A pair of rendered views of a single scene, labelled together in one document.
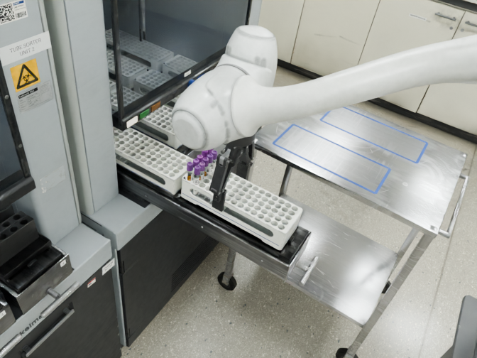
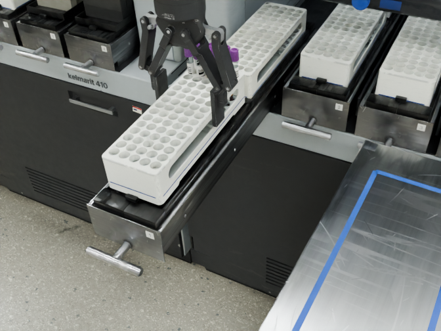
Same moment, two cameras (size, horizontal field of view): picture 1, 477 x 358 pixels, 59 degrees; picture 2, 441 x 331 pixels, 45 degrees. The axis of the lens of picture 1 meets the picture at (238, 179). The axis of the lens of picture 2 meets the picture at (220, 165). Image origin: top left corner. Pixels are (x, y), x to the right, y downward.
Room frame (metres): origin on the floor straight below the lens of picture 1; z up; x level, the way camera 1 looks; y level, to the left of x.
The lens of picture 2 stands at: (0.88, -0.71, 1.39)
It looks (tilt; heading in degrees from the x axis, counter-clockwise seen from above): 42 degrees down; 95
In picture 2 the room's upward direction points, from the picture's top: 3 degrees counter-clockwise
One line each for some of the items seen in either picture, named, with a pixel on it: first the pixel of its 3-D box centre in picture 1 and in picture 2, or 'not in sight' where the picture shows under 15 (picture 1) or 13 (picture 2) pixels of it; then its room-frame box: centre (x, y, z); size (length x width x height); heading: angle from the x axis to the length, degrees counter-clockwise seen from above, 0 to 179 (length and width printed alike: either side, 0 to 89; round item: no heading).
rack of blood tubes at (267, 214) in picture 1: (240, 202); (180, 125); (0.76, -0.01, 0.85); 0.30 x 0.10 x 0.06; 66
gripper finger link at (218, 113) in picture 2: (241, 175); (217, 105); (0.82, -0.01, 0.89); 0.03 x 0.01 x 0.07; 66
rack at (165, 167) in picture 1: (142, 156); (258, 48); (0.89, 0.27, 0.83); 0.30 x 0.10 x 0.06; 66
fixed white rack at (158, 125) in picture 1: (147, 117); (346, 39); (1.07, 0.31, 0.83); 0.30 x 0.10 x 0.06; 66
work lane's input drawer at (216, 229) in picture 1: (194, 198); (220, 116); (0.81, 0.11, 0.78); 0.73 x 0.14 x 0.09; 66
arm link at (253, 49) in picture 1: (247, 69); not in sight; (0.76, 0.02, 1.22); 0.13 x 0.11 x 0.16; 161
